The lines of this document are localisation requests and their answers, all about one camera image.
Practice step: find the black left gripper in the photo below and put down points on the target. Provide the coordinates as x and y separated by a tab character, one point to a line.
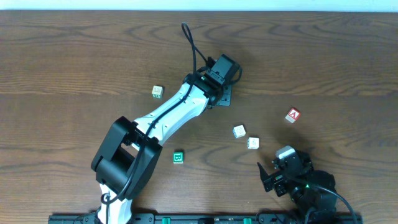
225	98

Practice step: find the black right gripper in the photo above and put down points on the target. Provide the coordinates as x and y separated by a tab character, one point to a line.
274	180

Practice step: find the red letter A block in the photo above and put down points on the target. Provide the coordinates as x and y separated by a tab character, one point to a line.
293	115

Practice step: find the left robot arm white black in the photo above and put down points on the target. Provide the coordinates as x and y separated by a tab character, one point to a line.
126	159

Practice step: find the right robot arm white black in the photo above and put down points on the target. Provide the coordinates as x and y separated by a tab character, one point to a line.
312	191

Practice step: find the white block number 4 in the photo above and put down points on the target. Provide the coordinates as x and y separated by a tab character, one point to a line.
253	143

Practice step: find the white block number 8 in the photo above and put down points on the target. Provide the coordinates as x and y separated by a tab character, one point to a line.
239	131

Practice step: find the beige block green side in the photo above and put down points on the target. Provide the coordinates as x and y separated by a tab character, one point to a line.
157	91

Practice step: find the green letter B block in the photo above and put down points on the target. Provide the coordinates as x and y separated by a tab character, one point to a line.
178	158

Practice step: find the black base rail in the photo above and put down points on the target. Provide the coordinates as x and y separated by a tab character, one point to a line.
149	218

